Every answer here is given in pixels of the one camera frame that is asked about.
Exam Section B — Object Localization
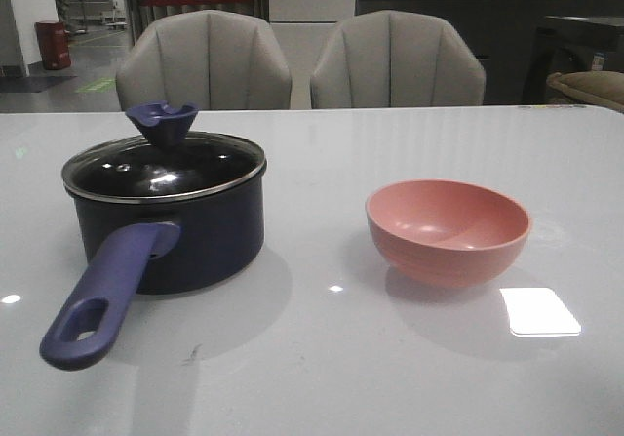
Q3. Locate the right grey upholstered chair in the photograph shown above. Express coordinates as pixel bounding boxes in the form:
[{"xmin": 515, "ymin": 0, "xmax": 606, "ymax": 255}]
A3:
[{"xmin": 309, "ymin": 10, "xmax": 487, "ymax": 109}]

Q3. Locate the white refrigerator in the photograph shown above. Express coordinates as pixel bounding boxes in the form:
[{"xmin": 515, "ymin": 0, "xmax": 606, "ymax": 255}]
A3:
[{"xmin": 268, "ymin": 0, "xmax": 356, "ymax": 109}]

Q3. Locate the red trash bin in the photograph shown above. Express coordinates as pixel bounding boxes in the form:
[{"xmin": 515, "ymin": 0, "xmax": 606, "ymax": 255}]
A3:
[{"xmin": 35, "ymin": 20, "xmax": 71, "ymax": 70}]

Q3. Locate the red barrier belt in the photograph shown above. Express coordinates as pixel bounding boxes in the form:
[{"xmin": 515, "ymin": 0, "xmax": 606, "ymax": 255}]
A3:
[{"xmin": 136, "ymin": 0, "xmax": 255, "ymax": 7}]

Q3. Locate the left grey upholstered chair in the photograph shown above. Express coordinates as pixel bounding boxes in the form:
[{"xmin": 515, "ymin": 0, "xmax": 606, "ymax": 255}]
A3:
[{"xmin": 116, "ymin": 10, "xmax": 292, "ymax": 110}]

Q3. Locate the dark grey kitchen counter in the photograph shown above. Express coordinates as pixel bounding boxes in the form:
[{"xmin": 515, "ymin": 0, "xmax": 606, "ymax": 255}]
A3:
[{"xmin": 356, "ymin": 0, "xmax": 623, "ymax": 104}]

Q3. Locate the glass lid blue knob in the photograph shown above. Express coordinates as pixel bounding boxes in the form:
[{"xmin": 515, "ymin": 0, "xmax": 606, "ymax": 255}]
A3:
[{"xmin": 61, "ymin": 100, "xmax": 266, "ymax": 204}]

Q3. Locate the pink bowl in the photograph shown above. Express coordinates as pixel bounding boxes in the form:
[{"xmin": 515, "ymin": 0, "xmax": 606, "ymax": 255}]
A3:
[{"xmin": 366, "ymin": 179, "xmax": 531, "ymax": 288}]

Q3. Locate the grey upholstered chair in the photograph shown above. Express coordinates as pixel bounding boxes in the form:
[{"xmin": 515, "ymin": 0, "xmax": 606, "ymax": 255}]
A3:
[
  {"xmin": 116, "ymin": 10, "xmax": 292, "ymax": 110},
  {"xmin": 309, "ymin": 10, "xmax": 487, "ymax": 109}
]

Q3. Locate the dark blue saucepan purple handle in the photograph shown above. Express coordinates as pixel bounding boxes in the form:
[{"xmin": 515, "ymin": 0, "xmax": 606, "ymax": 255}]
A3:
[{"xmin": 39, "ymin": 167, "xmax": 266, "ymax": 371}]

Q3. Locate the olive cushion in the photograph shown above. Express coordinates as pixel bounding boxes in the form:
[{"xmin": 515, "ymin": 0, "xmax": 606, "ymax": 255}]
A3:
[{"xmin": 546, "ymin": 71, "xmax": 623, "ymax": 113}]

